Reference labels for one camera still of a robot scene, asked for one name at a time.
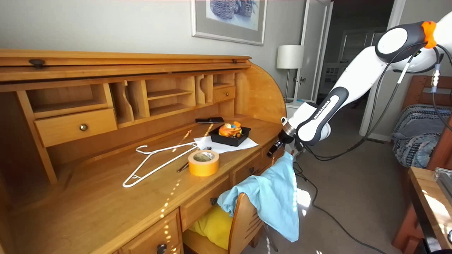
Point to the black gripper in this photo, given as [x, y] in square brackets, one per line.
[286, 138]

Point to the wooden two-knob pedestal drawer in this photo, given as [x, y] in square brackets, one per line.
[256, 164]

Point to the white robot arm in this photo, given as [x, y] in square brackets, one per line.
[358, 75]

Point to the small wooden hutch drawer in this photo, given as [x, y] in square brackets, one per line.
[61, 129]
[225, 93]

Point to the wide wooden kneehole drawer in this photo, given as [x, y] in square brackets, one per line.
[202, 202]

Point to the white cabinet with glass doors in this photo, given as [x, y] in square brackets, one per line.
[337, 51]

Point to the light blue cloth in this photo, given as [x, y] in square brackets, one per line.
[273, 198]

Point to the black tray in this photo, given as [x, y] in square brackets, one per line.
[231, 141]

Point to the white paper sheet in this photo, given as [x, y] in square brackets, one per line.
[226, 150]

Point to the orange toy car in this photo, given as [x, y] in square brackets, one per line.
[231, 129]

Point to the thin wooden stick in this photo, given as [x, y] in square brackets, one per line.
[208, 130]
[183, 140]

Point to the black remote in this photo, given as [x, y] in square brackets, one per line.
[209, 120]

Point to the orange tape roll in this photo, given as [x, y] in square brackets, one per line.
[202, 168]

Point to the wooden chair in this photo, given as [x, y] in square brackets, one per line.
[245, 220]

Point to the white table lamp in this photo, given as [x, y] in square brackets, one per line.
[289, 57]

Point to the yellow cloth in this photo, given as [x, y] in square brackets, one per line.
[214, 226]

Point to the white door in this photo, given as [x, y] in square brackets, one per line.
[314, 47]

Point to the blue grey bedding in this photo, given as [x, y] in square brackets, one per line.
[417, 145]

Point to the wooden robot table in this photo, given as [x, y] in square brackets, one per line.
[426, 198]

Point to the wooden roll-top desk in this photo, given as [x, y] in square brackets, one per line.
[94, 202]

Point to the framed wall picture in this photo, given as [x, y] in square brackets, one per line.
[231, 18]

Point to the wooden single-knob pedestal drawer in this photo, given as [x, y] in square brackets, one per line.
[142, 240]

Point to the reddish wooden bed frame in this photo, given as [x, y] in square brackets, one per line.
[445, 150]

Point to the aluminium base frame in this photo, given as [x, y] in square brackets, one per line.
[445, 181]

